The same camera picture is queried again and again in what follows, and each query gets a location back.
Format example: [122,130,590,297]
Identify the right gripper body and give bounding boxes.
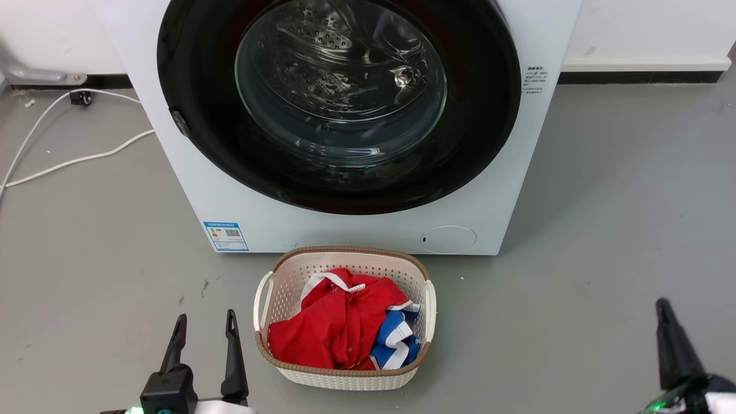
[643,374,736,414]

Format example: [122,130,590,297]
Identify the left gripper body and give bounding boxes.
[101,399,257,414]

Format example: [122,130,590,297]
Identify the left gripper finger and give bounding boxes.
[140,313,198,414]
[220,309,250,407]

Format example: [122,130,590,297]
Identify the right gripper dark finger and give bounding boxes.
[655,297,707,390]

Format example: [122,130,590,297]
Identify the white front-load washing machine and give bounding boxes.
[95,0,582,256]

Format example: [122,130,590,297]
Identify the round black glass washer door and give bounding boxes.
[156,0,522,216]

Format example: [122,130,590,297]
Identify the red garment with white trim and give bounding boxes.
[267,267,413,370]

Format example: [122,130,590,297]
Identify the cream plastic laundry basket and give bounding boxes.
[253,246,438,392]

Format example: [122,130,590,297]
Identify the blue energy label sticker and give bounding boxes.
[203,221,250,252]

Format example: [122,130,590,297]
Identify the blue and white garment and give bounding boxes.
[370,305,421,370]

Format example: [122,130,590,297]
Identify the round white filter cover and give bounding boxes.
[420,225,478,255]

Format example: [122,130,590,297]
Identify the small printed text sticker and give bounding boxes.
[522,66,548,96]

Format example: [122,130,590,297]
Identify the short white cable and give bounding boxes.
[5,129,156,189]

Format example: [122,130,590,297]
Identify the dark door handle latch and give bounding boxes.
[169,108,191,137]

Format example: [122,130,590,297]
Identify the long looping white cable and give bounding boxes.
[0,89,142,199]

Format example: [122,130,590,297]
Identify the grey metal pipe bracket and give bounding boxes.
[0,41,88,88]

